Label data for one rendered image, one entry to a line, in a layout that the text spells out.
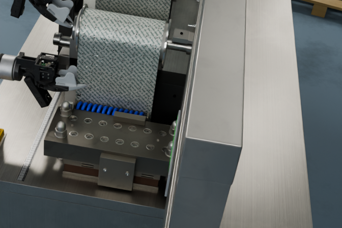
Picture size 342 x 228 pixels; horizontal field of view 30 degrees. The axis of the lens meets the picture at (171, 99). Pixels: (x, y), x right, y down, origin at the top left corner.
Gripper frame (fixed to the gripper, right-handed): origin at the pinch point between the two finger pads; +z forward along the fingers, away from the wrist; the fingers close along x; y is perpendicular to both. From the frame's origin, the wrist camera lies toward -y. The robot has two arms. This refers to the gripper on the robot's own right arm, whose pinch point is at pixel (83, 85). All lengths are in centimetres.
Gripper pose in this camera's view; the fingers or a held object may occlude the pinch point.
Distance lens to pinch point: 190.3
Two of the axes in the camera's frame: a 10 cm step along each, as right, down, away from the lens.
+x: 1.1, -5.9, 8.0
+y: 1.3, -7.9, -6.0
